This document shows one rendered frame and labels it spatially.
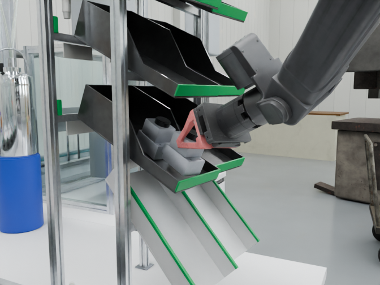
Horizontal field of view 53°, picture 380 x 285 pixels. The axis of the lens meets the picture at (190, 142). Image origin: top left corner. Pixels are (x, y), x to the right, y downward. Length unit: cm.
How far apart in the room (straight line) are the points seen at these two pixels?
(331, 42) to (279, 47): 1128
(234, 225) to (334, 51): 61
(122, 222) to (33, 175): 80
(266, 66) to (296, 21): 1108
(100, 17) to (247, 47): 33
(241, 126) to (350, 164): 452
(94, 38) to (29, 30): 467
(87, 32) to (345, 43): 52
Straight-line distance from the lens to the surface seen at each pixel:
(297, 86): 46
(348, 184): 513
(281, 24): 1175
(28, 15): 545
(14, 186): 146
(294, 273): 115
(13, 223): 150
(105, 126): 75
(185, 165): 65
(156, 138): 71
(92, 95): 77
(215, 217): 92
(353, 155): 504
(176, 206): 83
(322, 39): 41
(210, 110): 60
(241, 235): 94
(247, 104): 57
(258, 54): 54
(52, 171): 80
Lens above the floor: 136
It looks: 8 degrees down
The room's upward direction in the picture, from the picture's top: straight up
